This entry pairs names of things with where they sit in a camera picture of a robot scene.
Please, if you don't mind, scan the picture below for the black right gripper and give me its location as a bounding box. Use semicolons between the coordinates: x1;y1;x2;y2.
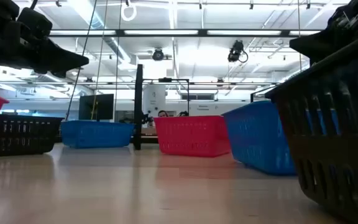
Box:
289;0;358;65

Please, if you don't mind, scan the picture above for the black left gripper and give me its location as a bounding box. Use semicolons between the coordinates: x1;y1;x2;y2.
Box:
0;21;90;79

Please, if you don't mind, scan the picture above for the blue plastic basket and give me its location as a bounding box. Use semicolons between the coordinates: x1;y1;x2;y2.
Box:
60;120;135;149
221;100;358;177

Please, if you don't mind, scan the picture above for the black plastic basket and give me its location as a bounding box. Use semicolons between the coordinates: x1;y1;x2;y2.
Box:
264;29;358;224
0;114;64;158

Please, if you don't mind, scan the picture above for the black computer monitor on stand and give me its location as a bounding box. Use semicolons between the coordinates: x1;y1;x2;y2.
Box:
78;93;114;122

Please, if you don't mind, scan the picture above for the round black ceiling fixture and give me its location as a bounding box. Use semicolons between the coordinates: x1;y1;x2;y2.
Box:
152;48;165;62

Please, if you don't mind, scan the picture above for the white pillar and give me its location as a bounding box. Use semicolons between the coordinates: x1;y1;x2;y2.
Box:
143;84;167;118

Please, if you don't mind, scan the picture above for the black overhead light bar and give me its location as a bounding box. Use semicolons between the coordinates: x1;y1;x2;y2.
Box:
48;29;323;39

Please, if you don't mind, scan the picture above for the black hanging cable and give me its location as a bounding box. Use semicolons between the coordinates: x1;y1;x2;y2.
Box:
64;0;98;121

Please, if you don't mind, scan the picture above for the yellow hanging rope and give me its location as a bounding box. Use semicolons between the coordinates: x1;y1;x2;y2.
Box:
91;0;109;121

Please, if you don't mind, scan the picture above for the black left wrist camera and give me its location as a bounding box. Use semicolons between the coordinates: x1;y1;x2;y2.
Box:
17;7;53;40

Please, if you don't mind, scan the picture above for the thin dark hanging cable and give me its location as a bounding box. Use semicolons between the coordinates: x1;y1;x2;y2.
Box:
114;0;121;121

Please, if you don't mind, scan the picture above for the black hanging camera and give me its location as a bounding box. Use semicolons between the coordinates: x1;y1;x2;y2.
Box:
227;39;249;63

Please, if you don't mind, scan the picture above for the white cable loop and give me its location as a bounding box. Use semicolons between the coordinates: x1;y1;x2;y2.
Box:
120;0;137;22

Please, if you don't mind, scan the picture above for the black frame wooden shelf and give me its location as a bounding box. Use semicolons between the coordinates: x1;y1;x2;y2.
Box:
133;63;276;151

